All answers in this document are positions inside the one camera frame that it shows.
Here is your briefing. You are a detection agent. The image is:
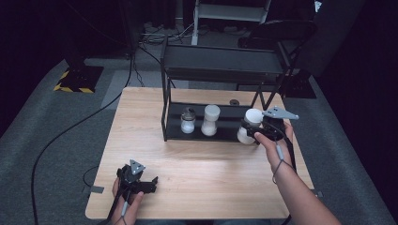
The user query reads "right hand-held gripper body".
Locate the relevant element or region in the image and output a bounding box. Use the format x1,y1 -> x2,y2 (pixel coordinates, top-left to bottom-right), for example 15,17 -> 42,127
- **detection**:
261,106 -> 300,142

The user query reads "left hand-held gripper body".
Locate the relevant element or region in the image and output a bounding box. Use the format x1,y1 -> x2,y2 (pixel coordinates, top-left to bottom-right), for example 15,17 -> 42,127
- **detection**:
119,158 -> 158,196

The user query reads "white-lidded jar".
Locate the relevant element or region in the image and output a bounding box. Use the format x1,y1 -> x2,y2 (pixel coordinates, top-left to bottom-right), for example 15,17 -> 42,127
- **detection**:
200,104 -> 222,137
237,108 -> 265,145

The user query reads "black metal shelf rack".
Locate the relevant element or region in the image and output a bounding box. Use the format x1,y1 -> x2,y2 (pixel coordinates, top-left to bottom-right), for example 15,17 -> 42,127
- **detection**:
160,35 -> 290,143

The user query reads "person's left hand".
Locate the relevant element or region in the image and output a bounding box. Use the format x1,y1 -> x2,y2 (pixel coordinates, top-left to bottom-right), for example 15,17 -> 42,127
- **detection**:
111,177 -> 145,225

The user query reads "person's right hand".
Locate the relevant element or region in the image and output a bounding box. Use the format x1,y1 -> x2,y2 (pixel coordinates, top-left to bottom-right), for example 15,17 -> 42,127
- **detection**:
253,120 -> 297,174

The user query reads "black stand base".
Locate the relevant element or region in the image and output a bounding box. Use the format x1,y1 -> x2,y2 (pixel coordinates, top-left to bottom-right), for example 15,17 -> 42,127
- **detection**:
283,69 -> 317,99

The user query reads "glass shaker with metal lid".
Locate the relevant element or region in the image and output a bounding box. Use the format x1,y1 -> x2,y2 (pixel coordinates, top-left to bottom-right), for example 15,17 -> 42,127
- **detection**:
180,107 -> 197,135

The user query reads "black stand with striped base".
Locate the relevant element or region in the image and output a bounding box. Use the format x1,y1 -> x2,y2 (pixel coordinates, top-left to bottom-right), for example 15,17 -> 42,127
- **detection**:
53,46 -> 105,94

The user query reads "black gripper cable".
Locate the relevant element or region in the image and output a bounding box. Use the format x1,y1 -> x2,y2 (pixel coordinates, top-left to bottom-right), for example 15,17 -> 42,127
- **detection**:
281,132 -> 299,225
106,187 -> 126,225

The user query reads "gray wrist strap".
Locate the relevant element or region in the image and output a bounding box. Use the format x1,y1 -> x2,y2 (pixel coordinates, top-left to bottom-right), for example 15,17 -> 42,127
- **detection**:
271,140 -> 287,186
119,193 -> 130,225

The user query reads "thin black cable loop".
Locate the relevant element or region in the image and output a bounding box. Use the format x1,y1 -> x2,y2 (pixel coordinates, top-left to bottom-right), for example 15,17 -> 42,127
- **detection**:
82,165 -> 100,188

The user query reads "thick black floor cable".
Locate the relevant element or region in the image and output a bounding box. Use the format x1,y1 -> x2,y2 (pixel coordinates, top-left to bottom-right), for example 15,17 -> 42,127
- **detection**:
30,52 -> 134,225

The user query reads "white metal frame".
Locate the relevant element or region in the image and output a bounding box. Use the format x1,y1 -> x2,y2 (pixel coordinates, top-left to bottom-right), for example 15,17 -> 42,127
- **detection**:
191,0 -> 272,46

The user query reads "tangle of floor cables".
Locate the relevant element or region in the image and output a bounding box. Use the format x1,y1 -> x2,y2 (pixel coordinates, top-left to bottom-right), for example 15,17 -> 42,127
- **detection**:
137,22 -> 196,45

